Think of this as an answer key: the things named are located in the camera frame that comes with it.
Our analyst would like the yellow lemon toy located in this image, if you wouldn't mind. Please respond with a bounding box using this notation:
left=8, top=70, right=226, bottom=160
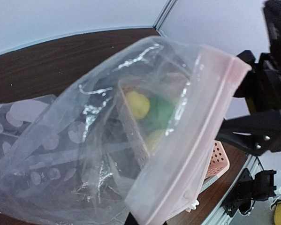
left=125, top=91, right=150, bottom=120

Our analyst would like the pale yellow walnut-shaped toy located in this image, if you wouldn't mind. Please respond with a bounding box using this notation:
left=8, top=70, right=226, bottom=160
left=145, top=129, right=166, bottom=153

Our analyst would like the pink plastic basket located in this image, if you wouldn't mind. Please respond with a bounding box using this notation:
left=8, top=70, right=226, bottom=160
left=116, top=77, right=230, bottom=195

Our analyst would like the clear zip top bag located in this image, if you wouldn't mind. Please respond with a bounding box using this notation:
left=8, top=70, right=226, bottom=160
left=0, top=36, right=251, bottom=225

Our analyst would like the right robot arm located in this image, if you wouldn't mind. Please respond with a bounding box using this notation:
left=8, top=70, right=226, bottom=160
left=216, top=0, right=281, bottom=157

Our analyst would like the green bok choy toy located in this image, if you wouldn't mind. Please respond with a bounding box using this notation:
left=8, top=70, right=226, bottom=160
left=143, top=96, right=175, bottom=134

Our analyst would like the right aluminium frame post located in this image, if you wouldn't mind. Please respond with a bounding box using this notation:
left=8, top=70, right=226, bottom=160
left=153, top=0, right=178, bottom=30

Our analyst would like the front aluminium rail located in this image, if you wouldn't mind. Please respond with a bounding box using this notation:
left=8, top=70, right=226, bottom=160
left=201, top=156, right=263, bottom=225

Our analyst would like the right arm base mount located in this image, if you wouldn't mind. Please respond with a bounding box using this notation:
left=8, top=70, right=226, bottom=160
left=223, top=168, right=277, bottom=218

